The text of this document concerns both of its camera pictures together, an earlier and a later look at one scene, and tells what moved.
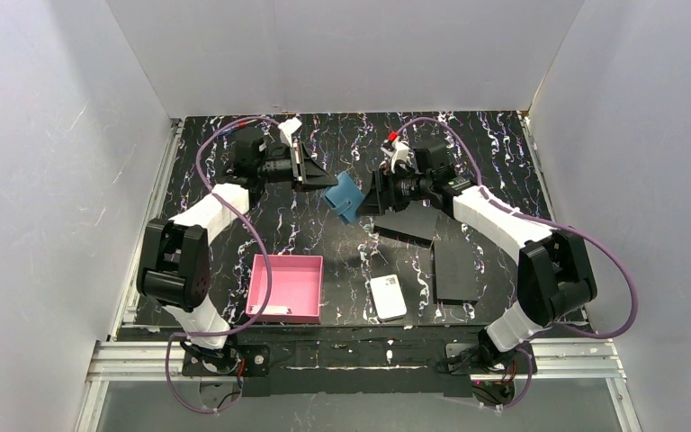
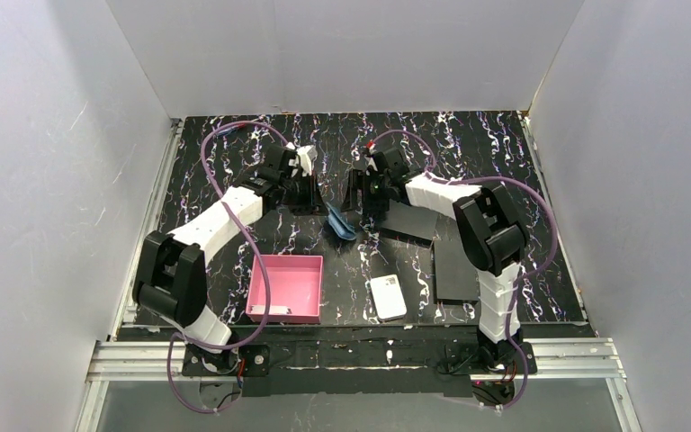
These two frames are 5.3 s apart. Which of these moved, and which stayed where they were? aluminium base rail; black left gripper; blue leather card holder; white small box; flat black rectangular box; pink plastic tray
Moved: blue leather card holder; black left gripper
Stayed: white small box; pink plastic tray; flat black rectangular box; aluminium base rail
